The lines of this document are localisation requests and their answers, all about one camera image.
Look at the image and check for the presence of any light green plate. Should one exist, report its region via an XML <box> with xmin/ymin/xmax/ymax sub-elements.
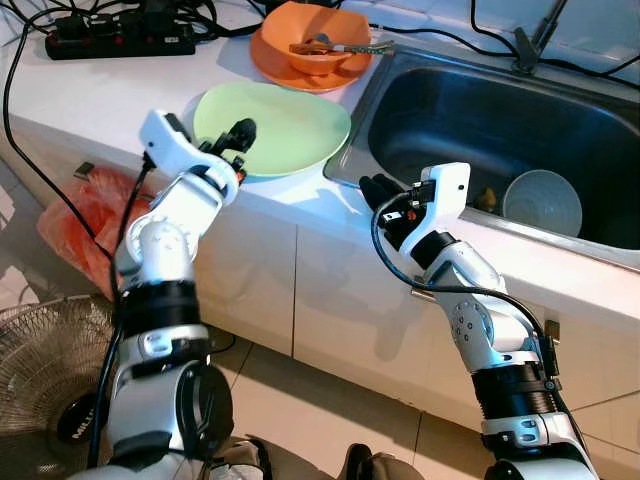
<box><xmin>192</xmin><ymin>80</ymin><xmax>353</xmax><ymax>181</ymax></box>

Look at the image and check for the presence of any white bowl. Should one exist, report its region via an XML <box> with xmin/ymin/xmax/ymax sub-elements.
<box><xmin>502</xmin><ymin>168</ymin><xmax>584</xmax><ymax>239</ymax></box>

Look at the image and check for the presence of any white kitchen cabinet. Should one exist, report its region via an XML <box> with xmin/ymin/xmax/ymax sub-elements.
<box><xmin>0</xmin><ymin>140</ymin><xmax>640</xmax><ymax>471</ymax></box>

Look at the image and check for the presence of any orange plate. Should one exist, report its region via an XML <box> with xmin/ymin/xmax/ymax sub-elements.
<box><xmin>248</xmin><ymin>0</ymin><xmax>378</xmax><ymax>94</ymax></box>

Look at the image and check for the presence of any orange bowl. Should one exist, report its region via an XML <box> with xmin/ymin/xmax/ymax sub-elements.
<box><xmin>288</xmin><ymin>28</ymin><xmax>374</xmax><ymax>78</ymax></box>

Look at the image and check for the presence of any stainless steel sink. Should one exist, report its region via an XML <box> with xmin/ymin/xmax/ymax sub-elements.
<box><xmin>322</xmin><ymin>48</ymin><xmax>640</xmax><ymax>271</ymax></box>

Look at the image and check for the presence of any black power adapter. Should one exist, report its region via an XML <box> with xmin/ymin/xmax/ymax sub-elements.
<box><xmin>100</xmin><ymin>0</ymin><xmax>216</xmax><ymax>26</ymax></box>

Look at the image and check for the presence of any black power strip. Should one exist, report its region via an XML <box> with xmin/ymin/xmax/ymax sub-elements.
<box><xmin>45</xmin><ymin>15</ymin><xmax>196</xmax><ymax>59</ymax></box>

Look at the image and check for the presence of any orange plastic bag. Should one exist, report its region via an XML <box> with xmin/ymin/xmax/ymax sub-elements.
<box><xmin>38</xmin><ymin>165</ymin><xmax>151</xmax><ymax>296</ymax></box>

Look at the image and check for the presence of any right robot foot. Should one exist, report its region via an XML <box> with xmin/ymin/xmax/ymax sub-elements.
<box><xmin>345</xmin><ymin>445</ymin><xmax>426</xmax><ymax>480</ymax></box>

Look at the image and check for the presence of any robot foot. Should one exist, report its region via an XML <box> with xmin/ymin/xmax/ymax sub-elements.
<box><xmin>210</xmin><ymin>435</ymin><xmax>273</xmax><ymax>480</ymax></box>
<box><xmin>345</xmin><ymin>445</ymin><xmax>426</xmax><ymax>480</ymax></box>

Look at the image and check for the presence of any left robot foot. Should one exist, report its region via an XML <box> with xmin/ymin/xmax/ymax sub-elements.
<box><xmin>210</xmin><ymin>435</ymin><xmax>273</xmax><ymax>480</ymax></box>

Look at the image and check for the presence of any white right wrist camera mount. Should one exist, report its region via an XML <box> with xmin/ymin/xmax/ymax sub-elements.
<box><xmin>400</xmin><ymin>162</ymin><xmax>471</xmax><ymax>256</ymax></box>

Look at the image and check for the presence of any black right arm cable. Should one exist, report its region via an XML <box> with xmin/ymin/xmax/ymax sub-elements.
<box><xmin>370</xmin><ymin>190</ymin><xmax>556</xmax><ymax>351</ymax></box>

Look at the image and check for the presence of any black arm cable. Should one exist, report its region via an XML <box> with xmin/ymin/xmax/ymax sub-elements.
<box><xmin>370</xmin><ymin>190</ymin><xmax>556</xmax><ymax>351</ymax></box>
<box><xmin>85</xmin><ymin>160</ymin><xmax>151</xmax><ymax>471</ymax></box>

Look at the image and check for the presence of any patterned handle metal spoon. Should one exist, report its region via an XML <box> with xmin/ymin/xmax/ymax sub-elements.
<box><xmin>290</xmin><ymin>35</ymin><xmax>394</xmax><ymax>58</ymax></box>

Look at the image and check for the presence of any thin black cable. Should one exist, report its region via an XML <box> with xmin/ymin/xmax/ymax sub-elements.
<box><xmin>375</xmin><ymin>20</ymin><xmax>521</xmax><ymax>56</ymax></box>
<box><xmin>565</xmin><ymin>55</ymin><xmax>640</xmax><ymax>86</ymax></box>

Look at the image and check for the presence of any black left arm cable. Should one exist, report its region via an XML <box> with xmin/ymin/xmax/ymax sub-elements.
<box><xmin>85</xmin><ymin>160</ymin><xmax>151</xmax><ymax>471</ymax></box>

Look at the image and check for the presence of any hanging black power cable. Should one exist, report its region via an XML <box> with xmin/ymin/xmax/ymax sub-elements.
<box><xmin>2</xmin><ymin>20</ymin><xmax>116</xmax><ymax>301</ymax></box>

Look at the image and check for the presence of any wire guard floor fan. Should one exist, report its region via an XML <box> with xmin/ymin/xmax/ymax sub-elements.
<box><xmin>0</xmin><ymin>295</ymin><xmax>126</xmax><ymax>471</ymax></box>

